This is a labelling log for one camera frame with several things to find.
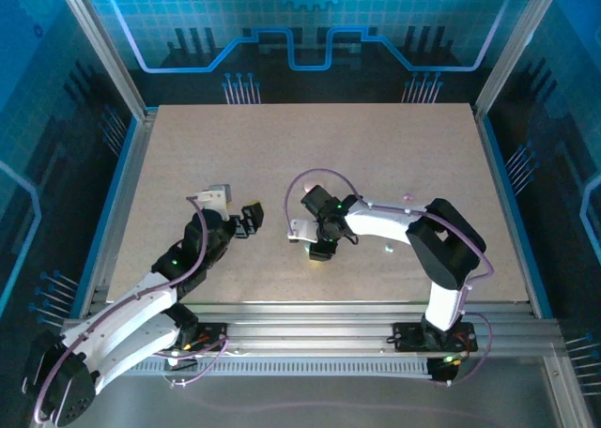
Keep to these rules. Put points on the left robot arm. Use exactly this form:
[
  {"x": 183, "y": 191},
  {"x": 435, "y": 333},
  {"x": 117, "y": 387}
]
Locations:
[{"x": 131, "y": 325}]

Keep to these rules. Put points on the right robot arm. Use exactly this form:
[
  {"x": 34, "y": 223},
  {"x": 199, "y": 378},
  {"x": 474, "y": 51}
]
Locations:
[{"x": 385, "y": 221}]

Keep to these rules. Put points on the grey sheet metal panel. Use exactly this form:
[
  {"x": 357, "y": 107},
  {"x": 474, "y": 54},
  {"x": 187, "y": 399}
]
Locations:
[{"x": 305, "y": 400}]

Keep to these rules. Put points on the small black electronics box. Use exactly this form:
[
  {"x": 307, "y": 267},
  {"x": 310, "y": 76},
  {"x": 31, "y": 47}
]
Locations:
[{"x": 441, "y": 371}]

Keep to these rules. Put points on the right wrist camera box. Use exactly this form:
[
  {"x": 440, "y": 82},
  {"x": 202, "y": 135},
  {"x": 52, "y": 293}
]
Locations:
[{"x": 300, "y": 228}]

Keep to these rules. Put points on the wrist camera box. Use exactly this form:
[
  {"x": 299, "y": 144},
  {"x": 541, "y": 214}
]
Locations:
[
  {"x": 213, "y": 198},
  {"x": 300, "y": 228}
]

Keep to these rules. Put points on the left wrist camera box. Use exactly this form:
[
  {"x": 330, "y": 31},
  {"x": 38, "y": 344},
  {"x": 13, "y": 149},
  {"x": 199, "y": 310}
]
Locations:
[{"x": 213, "y": 198}]

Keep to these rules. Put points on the long aluminium frame rail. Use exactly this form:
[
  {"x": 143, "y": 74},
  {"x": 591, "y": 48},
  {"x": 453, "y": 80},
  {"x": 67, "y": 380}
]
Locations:
[{"x": 305, "y": 325}]

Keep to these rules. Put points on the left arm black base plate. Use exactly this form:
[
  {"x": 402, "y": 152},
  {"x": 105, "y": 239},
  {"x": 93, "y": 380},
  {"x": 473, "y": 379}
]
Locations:
[{"x": 216, "y": 329}]

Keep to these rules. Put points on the aluminium table side rail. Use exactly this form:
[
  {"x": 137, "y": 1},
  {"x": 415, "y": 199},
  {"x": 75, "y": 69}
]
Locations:
[
  {"x": 133, "y": 165},
  {"x": 493, "y": 165}
]

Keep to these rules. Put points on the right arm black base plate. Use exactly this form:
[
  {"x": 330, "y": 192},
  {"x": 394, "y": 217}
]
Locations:
[{"x": 408, "y": 336}]

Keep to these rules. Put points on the aluminium frame post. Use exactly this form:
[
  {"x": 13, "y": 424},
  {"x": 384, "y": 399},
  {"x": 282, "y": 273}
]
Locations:
[
  {"x": 101, "y": 43},
  {"x": 516, "y": 48}
]

